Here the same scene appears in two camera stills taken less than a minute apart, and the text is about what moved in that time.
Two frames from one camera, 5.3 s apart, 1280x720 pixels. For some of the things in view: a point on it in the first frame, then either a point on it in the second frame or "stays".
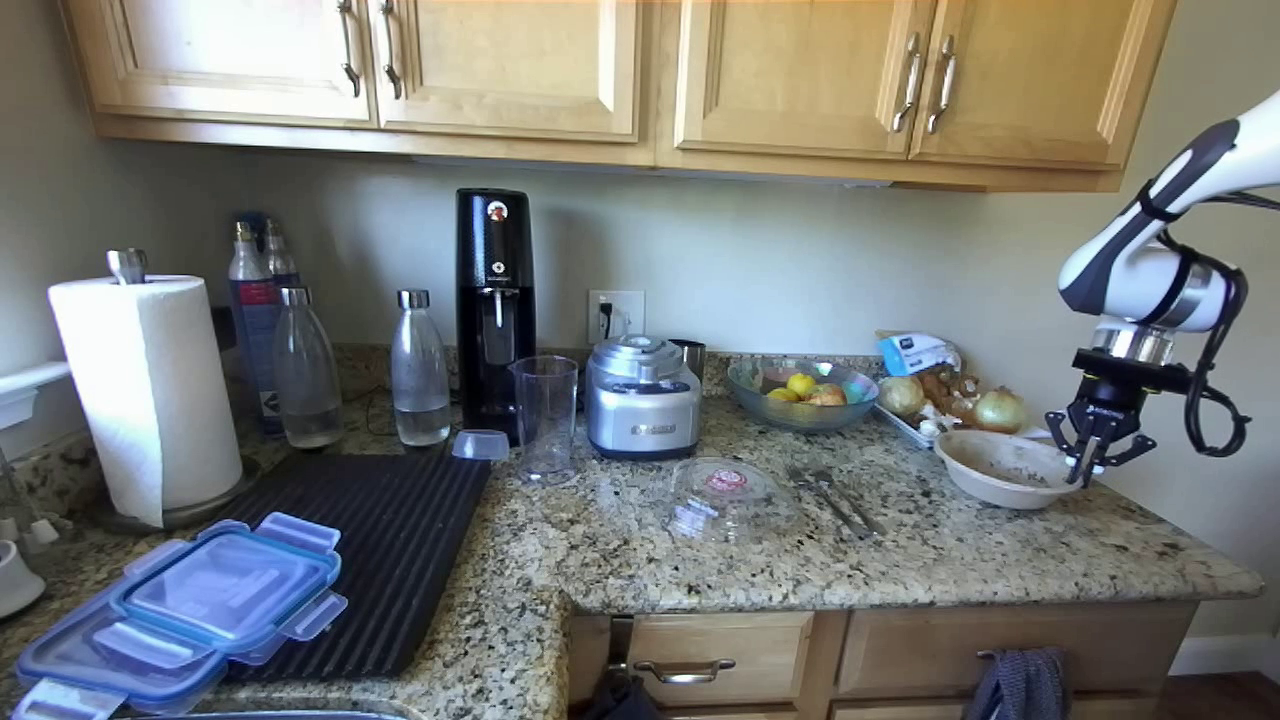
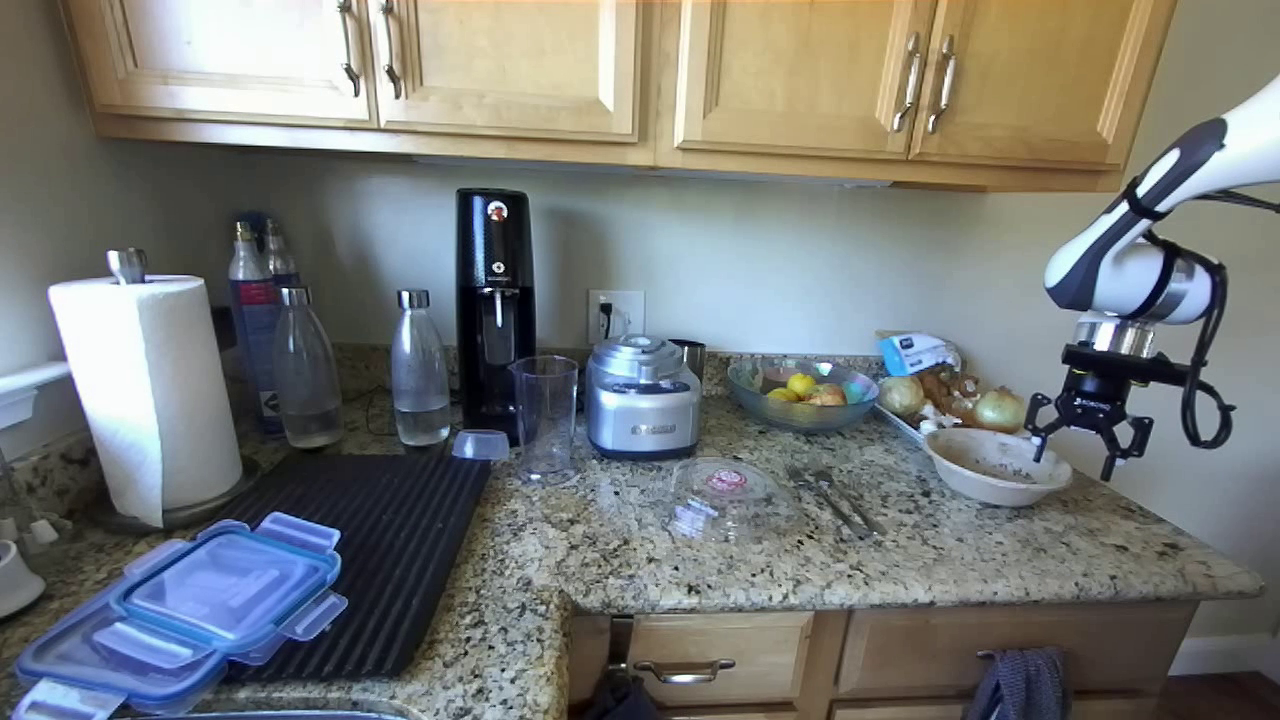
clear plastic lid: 722,496 stays
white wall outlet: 627,317 stays
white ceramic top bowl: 1005,466 stays
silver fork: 839,503 -> 858,509
